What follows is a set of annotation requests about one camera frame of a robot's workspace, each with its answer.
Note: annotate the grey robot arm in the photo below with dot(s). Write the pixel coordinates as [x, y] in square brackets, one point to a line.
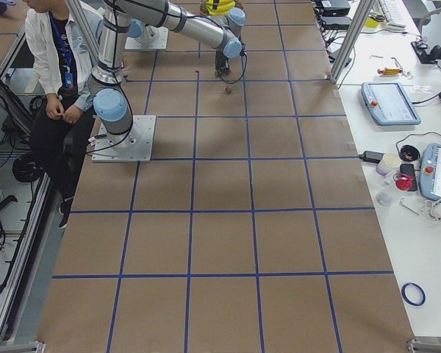
[109, 101]
[211, 30]

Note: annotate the yellow banana bunch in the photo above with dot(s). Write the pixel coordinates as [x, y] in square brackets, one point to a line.
[218, 7]

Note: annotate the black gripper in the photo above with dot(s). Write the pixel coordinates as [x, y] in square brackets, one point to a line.
[220, 62]

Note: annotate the white cup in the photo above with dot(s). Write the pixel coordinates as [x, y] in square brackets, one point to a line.
[388, 163]

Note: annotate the seated person in white shirt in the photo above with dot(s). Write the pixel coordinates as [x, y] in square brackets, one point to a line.
[63, 125]

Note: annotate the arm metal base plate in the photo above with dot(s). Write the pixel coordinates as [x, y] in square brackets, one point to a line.
[147, 38]
[132, 146]

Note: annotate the aluminium frame post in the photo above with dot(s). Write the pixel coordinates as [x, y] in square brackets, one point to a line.
[360, 15]

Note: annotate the lower teach pendant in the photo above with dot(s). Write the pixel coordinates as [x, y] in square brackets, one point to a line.
[430, 172]

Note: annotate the black power adapter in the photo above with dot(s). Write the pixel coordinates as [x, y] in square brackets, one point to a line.
[371, 156]

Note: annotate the yellow handled tool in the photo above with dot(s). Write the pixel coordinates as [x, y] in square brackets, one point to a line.
[389, 71]

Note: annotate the upper teach pendant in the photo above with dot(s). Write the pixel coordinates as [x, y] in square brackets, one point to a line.
[388, 104]

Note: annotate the teach pendant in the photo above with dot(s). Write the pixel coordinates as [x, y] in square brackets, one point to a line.
[388, 104]
[430, 172]

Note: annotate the blue tape roll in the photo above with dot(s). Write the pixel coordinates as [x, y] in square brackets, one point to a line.
[413, 294]

